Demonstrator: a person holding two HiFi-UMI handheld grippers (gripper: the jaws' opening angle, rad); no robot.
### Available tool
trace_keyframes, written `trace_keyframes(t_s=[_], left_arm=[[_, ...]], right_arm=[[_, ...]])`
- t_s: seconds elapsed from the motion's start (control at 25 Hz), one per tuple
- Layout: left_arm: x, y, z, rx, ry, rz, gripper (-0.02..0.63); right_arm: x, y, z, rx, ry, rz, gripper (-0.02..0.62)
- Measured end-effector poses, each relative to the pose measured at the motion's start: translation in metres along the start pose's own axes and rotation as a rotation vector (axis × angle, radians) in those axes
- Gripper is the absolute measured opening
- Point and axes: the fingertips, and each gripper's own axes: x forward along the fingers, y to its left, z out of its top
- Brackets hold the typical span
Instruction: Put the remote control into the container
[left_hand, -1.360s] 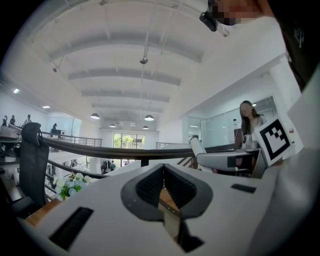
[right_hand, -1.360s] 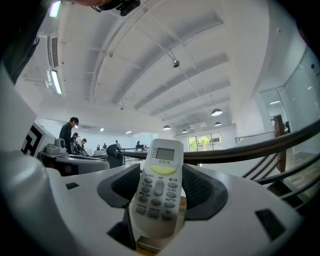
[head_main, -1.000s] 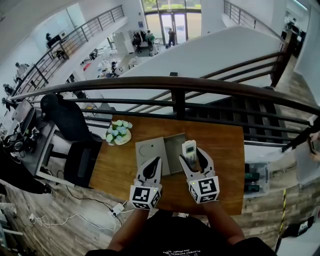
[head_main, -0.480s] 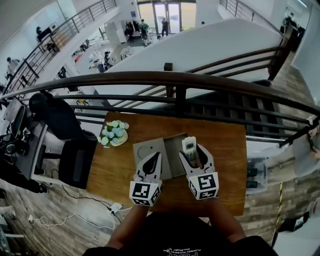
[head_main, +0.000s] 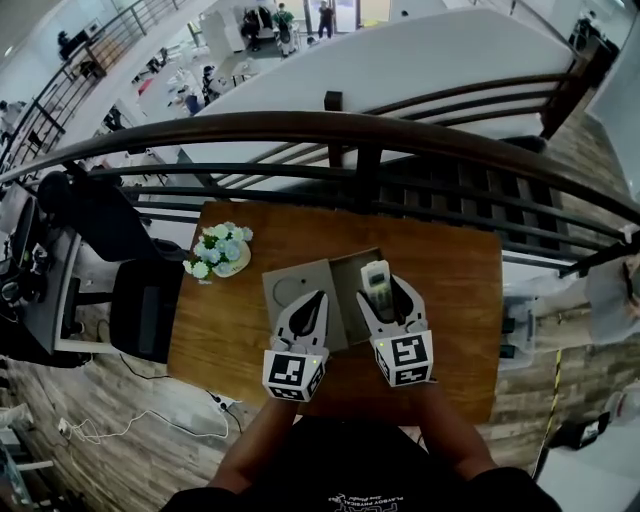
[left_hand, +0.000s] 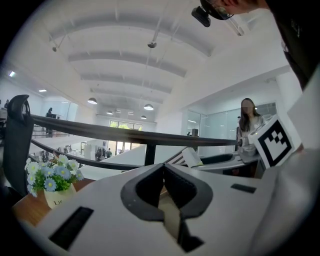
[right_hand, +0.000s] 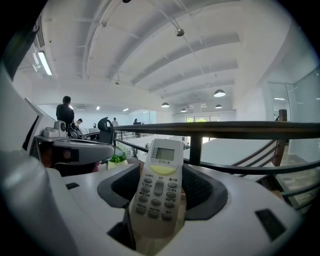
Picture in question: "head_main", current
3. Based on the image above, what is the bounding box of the white remote control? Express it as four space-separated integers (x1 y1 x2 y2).
359 259 397 322

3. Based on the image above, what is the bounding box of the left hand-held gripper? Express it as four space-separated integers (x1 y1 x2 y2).
262 291 331 403

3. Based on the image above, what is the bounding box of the dark office desk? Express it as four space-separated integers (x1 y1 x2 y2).
0 182 84 357

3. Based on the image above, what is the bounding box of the black computer monitor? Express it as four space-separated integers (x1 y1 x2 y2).
7 192 44 264

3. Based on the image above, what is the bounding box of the grey cardboard box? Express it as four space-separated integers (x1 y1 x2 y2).
262 246 401 354

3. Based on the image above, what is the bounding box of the white charger cable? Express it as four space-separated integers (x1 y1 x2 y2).
56 408 231 445

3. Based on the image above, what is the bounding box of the white power strip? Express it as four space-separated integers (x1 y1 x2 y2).
206 391 245 415

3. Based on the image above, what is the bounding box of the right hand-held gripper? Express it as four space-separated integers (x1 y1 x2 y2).
355 273 434 389

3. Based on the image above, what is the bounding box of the brown wooden stair railing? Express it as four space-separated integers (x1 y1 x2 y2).
323 52 592 151

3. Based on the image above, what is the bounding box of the person's left forearm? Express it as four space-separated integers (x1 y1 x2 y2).
209 394 301 494

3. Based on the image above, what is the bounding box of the white pot of pale flowers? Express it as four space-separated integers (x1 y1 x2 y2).
182 221 255 281

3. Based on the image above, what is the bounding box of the black handheld device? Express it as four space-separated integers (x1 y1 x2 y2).
553 413 610 451

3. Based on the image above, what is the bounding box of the white plastic container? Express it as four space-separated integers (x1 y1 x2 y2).
603 389 640 437

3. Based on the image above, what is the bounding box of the person's black shirt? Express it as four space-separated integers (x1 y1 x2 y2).
159 414 571 512

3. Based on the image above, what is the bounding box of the black mesh office chair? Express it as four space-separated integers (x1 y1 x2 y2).
37 169 187 365

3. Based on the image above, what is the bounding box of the dark wooden handrail railing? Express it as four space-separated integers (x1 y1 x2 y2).
0 110 640 281

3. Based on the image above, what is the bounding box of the person's right forearm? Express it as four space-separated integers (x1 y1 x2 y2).
417 382 501 484

